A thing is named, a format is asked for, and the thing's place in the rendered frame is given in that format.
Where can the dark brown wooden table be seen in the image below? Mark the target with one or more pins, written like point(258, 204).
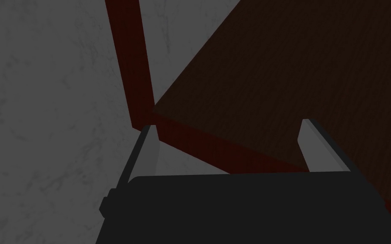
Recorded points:
point(266, 84)

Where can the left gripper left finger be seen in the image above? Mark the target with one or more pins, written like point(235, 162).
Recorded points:
point(146, 156)

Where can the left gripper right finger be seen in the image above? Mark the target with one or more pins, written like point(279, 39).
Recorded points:
point(317, 150)

